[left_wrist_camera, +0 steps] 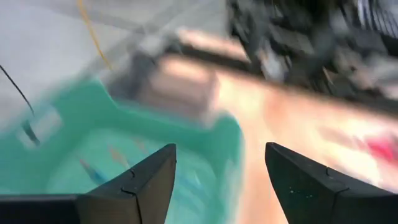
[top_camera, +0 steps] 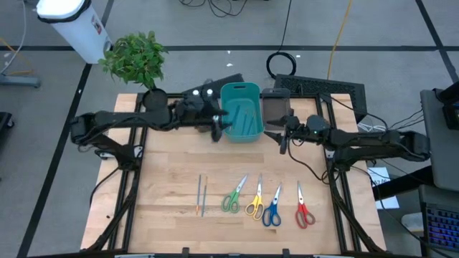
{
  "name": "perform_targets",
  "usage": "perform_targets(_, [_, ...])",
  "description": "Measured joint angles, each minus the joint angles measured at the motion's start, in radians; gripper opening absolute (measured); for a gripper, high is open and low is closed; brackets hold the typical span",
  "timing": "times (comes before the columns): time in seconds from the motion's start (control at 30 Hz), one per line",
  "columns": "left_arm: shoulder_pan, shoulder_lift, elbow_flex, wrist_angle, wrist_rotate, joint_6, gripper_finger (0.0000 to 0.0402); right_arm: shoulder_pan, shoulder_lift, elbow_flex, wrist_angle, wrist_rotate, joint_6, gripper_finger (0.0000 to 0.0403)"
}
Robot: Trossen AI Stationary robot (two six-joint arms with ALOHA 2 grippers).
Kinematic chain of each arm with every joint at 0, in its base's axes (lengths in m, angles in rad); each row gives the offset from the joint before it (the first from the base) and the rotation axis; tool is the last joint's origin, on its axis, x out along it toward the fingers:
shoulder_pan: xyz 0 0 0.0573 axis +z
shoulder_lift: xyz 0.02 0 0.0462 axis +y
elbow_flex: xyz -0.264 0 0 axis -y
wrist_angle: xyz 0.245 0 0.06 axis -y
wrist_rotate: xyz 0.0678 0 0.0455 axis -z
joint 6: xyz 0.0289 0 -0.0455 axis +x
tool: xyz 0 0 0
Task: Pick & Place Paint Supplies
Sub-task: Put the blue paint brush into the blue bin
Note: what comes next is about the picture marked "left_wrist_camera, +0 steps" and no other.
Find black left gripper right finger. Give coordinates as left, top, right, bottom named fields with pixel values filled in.
left=264, top=142, right=398, bottom=224

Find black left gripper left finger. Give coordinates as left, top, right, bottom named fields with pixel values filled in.
left=76, top=142, right=177, bottom=224

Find red-handled scissors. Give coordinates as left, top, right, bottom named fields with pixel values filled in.
left=365, top=136, right=398, bottom=163

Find teal plastic bin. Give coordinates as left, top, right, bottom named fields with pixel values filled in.
left=0, top=77, right=245, bottom=224

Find translucent grey plastic bin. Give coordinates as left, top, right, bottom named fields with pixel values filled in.
left=107, top=54, right=219, bottom=125

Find black aluminium rig frame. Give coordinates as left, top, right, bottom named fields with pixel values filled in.
left=167, top=37, right=398, bottom=116

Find yellow cable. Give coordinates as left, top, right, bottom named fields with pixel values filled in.
left=76, top=0, right=113, bottom=71

